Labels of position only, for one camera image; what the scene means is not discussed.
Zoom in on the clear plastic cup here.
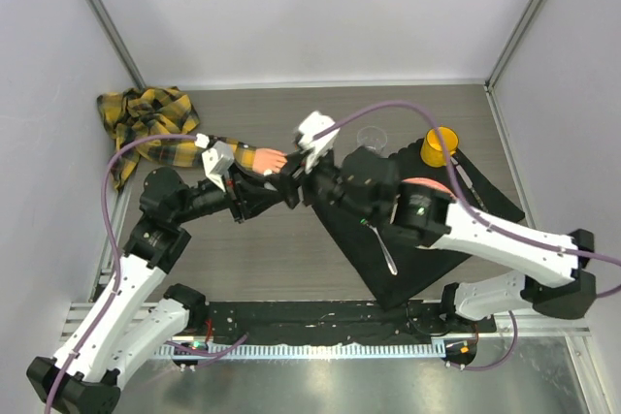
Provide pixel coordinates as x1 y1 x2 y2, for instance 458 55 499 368
356 126 387 154

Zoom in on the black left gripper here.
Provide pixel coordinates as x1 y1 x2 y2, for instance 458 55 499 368
172 158 281 224

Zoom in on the yellow mug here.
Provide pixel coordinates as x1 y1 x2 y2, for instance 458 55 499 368
420 126 459 168

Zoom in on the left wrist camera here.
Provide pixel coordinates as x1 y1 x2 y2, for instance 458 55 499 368
195 134 235 192

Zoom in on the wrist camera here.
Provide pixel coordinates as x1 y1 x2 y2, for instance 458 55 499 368
195 134 235 192
294 111 340 175

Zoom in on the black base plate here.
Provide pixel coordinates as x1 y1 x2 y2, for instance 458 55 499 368
208 300 497 346

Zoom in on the mannequin hand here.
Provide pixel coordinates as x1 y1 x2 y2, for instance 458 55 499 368
252 148 286 175

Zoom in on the black scalloped placemat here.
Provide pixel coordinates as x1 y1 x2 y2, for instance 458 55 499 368
313 139 525 310

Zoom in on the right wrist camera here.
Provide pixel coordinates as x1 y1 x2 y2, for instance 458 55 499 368
294 111 340 175

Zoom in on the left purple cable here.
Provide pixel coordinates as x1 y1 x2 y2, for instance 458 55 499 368
46 132 200 413

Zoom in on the silver knife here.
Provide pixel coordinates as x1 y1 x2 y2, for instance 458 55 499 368
451 156 488 212

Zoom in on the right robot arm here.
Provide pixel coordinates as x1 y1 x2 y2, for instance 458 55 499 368
264 148 596 332

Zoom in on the white cable duct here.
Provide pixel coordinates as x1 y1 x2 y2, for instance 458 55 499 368
154 341 446 361

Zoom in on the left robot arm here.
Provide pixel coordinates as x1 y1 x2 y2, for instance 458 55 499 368
26 165 282 413

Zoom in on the yellow plaid shirt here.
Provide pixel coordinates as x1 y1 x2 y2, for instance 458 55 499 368
95 85 258 191

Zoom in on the silver fork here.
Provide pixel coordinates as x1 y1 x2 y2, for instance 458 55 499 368
366 223 398 276

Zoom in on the pink cream plate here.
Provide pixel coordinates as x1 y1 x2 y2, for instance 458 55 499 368
402 177 455 199

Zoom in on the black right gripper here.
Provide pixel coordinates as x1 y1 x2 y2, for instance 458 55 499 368
266 142 378 227

